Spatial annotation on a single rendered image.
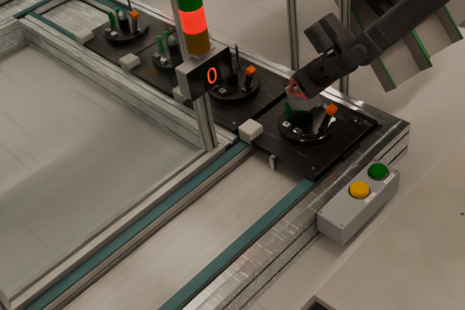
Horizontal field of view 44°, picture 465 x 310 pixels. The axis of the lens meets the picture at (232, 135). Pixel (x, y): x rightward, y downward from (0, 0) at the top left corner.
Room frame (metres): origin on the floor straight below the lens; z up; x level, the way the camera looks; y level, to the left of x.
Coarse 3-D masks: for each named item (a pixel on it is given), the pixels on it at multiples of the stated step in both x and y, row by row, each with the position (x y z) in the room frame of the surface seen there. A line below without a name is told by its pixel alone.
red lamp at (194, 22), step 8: (200, 8) 1.00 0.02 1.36; (184, 16) 0.99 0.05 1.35; (192, 16) 0.99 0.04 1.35; (200, 16) 0.99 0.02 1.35; (184, 24) 1.00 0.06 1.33; (192, 24) 0.99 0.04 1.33; (200, 24) 0.99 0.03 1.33; (184, 32) 1.00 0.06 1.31; (192, 32) 0.99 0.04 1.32; (200, 32) 0.99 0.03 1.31
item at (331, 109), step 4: (324, 104) 1.00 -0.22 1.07; (332, 104) 0.98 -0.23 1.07; (324, 108) 0.99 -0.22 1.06; (328, 108) 0.98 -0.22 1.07; (332, 108) 0.97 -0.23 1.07; (336, 108) 0.97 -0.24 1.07; (328, 112) 0.97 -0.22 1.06; (332, 112) 0.97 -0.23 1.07; (328, 116) 0.98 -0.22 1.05; (324, 120) 0.99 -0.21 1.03; (328, 120) 0.98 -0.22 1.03; (324, 124) 0.99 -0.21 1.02; (328, 124) 0.99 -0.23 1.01; (324, 128) 0.99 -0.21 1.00
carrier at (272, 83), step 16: (240, 64) 1.34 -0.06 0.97; (256, 64) 1.33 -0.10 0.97; (224, 80) 1.25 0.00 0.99; (240, 80) 1.24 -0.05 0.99; (256, 80) 1.23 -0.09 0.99; (272, 80) 1.25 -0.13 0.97; (288, 80) 1.23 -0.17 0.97; (224, 96) 1.18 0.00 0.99; (240, 96) 1.17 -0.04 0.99; (256, 96) 1.19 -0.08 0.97; (272, 96) 1.18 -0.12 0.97; (224, 112) 1.15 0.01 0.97; (240, 112) 1.14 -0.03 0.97; (256, 112) 1.12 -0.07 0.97; (224, 128) 1.10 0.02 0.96
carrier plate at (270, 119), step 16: (320, 96) 1.14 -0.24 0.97; (272, 112) 1.11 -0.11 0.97; (336, 112) 1.07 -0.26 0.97; (352, 112) 1.06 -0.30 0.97; (272, 128) 1.05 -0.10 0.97; (336, 128) 1.02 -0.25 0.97; (352, 128) 1.01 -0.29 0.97; (368, 128) 1.00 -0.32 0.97; (256, 144) 1.01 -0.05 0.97; (272, 144) 1.00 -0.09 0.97; (288, 144) 0.99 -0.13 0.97; (320, 144) 0.97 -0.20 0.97; (336, 144) 0.96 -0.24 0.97; (352, 144) 0.96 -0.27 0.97; (288, 160) 0.94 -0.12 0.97; (304, 160) 0.93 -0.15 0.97; (320, 160) 0.92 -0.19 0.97; (336, 160) 0.92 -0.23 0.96; (304, 176) 0.89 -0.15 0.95; (320, 176) 0.88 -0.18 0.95
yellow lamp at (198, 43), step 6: (204, 30) 1.00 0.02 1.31; (186, 36) 1.00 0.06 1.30; (192, 36) 0.99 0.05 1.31; (198, 36) 0.99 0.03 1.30; (204, 36) 0.99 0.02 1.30; (186, 42) 1.00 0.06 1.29; (192, 42) 0.99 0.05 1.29; (198, 42) 0.99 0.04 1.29; (204, 42) 0.99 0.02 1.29; (192, 48) 0.99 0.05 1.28; (198, 48) 0.99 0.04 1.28; (204, 48) 0.99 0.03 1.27; (192, 54) 0.99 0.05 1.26; (198, 54) 0.99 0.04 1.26
